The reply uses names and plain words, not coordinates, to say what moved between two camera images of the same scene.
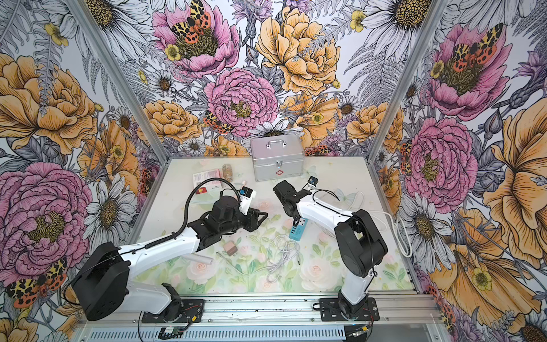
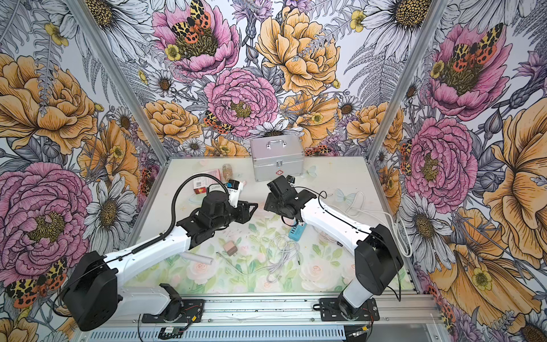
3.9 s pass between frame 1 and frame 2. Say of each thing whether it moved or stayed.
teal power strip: stayed
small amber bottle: stayed
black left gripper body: moved
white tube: stayed
